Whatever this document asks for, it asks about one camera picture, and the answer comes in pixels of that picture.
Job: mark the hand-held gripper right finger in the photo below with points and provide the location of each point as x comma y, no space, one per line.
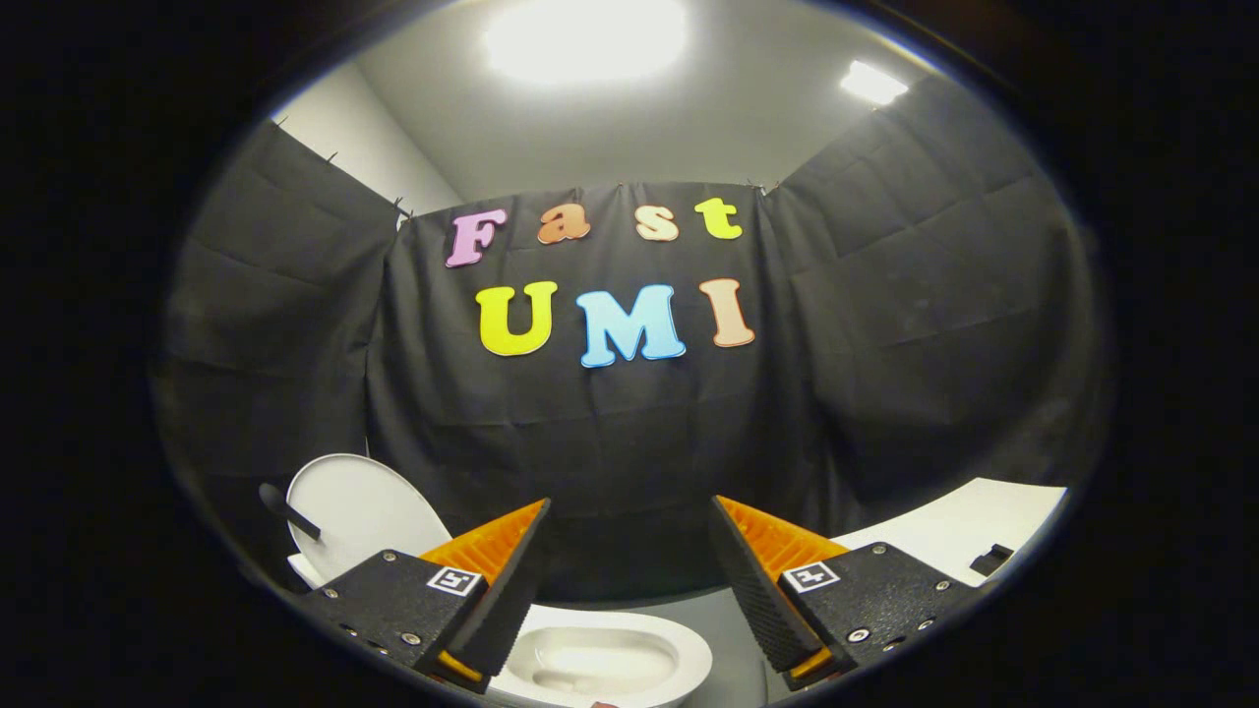
757,610

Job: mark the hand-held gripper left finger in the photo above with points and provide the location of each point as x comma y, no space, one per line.
511,590

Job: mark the white toilet lid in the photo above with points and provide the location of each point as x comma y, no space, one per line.
369,511

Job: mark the white toilet bowl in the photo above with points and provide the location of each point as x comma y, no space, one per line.
679,654

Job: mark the black backdrop cloth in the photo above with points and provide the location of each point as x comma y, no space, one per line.
610,442

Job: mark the grey drawer cabinet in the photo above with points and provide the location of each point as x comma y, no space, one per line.
944,526

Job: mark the small ceiling light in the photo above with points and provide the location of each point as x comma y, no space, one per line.
873,84

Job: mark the large ceiling light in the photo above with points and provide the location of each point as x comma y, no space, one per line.
585,39

